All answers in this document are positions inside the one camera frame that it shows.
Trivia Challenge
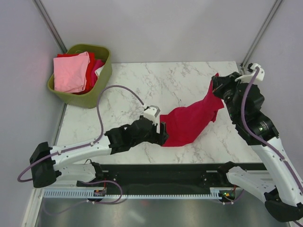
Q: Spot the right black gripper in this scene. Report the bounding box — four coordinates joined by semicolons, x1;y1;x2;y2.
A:
212;71;248;122

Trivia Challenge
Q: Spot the crimson red t shirt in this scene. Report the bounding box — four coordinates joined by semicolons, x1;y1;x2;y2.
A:
160;82;224;147

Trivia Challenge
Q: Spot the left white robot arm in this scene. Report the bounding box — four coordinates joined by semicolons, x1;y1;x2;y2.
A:
29;116;169;188

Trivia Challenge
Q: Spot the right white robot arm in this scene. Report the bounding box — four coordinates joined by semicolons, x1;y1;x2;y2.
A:
212;72;303;226

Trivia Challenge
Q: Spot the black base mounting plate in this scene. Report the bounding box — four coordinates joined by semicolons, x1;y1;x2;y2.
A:
76;163;268;196

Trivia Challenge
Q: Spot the white cloth in basket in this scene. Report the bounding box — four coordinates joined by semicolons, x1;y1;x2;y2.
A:
95;66;104;77

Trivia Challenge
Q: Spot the magenta shirt in basket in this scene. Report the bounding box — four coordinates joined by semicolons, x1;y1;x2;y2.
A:
93;59;105;73

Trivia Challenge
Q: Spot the red folded shirt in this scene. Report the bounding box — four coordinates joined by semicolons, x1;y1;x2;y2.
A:
56;52;98;95

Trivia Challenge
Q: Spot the light pink folded shirt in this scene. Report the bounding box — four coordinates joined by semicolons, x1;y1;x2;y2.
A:
53;52;91;94

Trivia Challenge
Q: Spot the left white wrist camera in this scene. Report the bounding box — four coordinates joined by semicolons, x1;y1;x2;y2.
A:
143;105;160;125

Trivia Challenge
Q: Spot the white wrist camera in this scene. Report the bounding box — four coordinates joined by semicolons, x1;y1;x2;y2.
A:
143;105;160;125
235;63;265;83

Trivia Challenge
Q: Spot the right aluminium frame post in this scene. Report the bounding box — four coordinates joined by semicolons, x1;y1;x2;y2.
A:
237;0;284;70

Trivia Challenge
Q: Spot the aluminium frame post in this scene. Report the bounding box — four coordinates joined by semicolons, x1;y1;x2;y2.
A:
237;0;284;70
33;0;67;53

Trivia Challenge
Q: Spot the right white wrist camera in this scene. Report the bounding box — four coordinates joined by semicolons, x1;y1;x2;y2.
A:
235;63;265;83

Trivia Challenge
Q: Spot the white slotted cable duct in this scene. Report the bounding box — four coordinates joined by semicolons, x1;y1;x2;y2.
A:
43;189;236;200

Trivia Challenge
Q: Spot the left aluminium frame post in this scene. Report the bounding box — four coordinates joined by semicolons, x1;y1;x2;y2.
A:
33;0;67;53

